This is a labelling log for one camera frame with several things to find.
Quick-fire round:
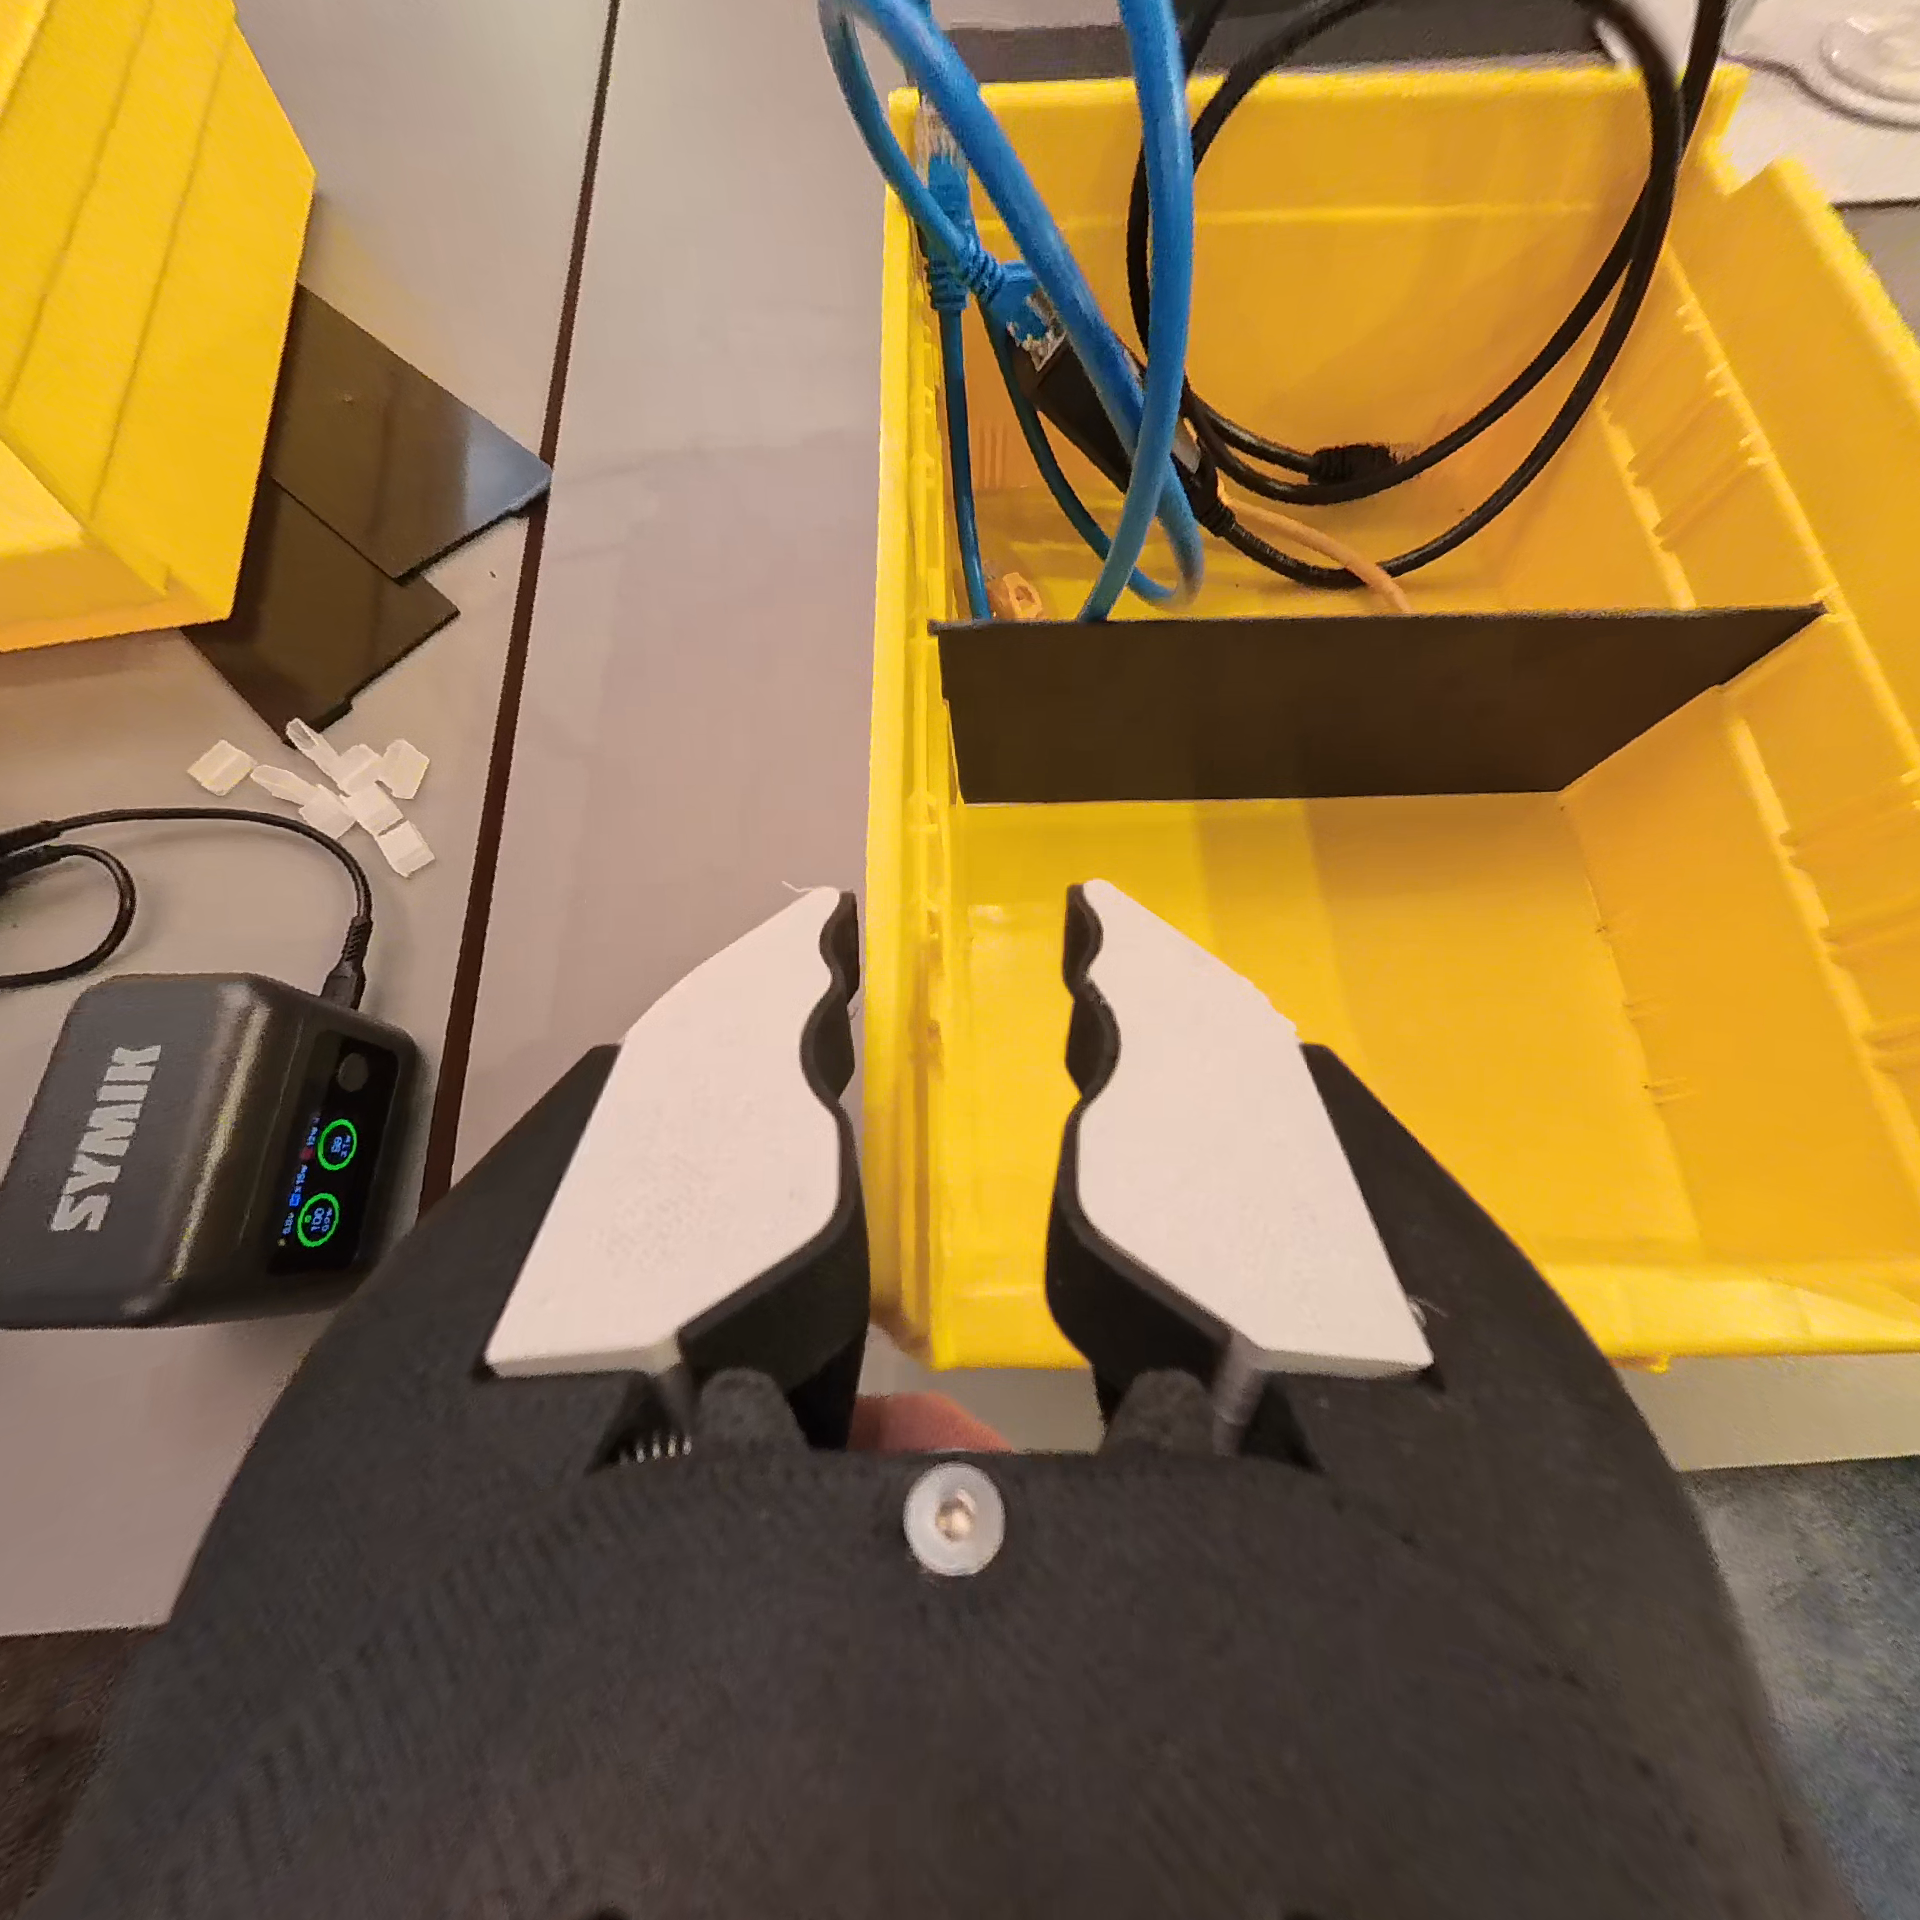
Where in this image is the blue ethernet cable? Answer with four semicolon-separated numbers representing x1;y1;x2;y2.
816;0;1210;624

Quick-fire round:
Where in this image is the black bin divider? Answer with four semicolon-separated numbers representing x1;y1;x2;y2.
932;604;1830;807

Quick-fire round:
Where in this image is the black plastic sheet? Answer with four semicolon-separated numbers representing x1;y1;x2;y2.
258;286;552;585
181;487;462;740

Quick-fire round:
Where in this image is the black network switch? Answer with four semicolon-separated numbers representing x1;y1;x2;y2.
1029;321;1219;519

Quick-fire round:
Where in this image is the white board stand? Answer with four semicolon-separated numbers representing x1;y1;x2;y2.
1742;0;1920;212

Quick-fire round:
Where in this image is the black power bank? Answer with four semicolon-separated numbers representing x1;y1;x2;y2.
0;971;420;1329

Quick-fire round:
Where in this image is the pile of clear plastic caps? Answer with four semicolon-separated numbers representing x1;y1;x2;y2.
190;719;437;879

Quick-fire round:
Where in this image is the person's left hand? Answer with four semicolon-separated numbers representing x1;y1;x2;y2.
855;1390;1017;1458

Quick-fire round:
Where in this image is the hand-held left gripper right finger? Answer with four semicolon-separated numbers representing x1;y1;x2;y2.
1047;879;1435;1456

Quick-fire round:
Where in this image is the yellow divided plastic bin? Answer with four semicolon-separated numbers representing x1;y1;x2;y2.
865;61;1920;1374

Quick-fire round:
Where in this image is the black ethernet cable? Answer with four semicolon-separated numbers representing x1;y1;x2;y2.
1126;0;1730;588

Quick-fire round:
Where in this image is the black power cable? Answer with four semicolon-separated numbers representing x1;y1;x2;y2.
0;807;378;1008

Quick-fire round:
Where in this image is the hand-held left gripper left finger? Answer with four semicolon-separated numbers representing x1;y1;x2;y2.
482;886;873;1442

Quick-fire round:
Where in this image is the orange ethernet cable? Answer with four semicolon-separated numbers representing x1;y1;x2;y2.
986;502;1413;624

